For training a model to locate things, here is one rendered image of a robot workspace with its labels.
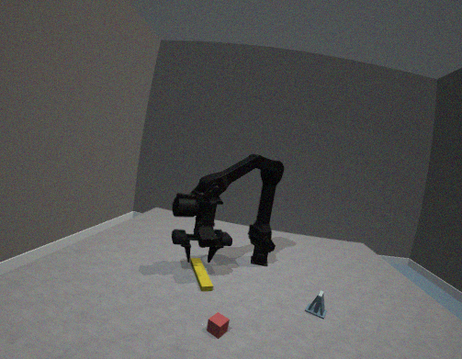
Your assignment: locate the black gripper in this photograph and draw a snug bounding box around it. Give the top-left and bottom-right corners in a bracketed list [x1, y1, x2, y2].
[172, 216, 232, 263]

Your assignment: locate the small red cube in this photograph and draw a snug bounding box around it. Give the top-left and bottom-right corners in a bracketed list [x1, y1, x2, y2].
[207, 313, 229, 339]

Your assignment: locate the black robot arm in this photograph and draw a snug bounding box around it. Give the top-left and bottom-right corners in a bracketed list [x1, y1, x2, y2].
[173, 154, 284, 266]

